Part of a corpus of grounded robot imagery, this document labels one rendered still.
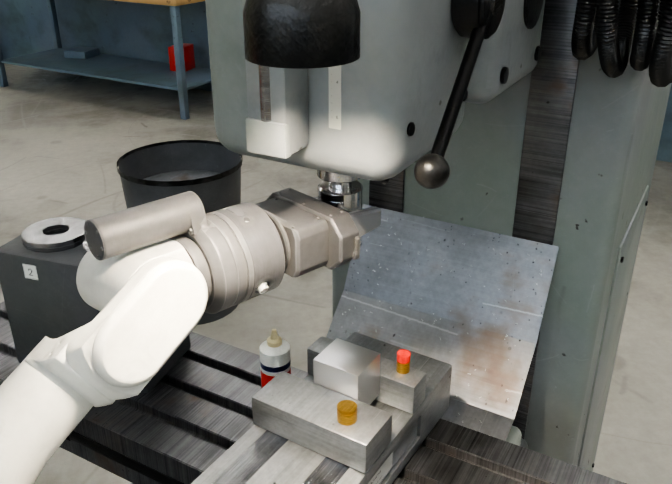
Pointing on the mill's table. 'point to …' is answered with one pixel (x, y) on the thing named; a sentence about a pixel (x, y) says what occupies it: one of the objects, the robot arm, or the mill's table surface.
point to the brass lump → (347, 412)
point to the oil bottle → (274, 357)
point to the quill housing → (353, 79)
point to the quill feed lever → (489, 7)
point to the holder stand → (51, 287)
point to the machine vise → (404, 427)
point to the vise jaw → (321, 421)
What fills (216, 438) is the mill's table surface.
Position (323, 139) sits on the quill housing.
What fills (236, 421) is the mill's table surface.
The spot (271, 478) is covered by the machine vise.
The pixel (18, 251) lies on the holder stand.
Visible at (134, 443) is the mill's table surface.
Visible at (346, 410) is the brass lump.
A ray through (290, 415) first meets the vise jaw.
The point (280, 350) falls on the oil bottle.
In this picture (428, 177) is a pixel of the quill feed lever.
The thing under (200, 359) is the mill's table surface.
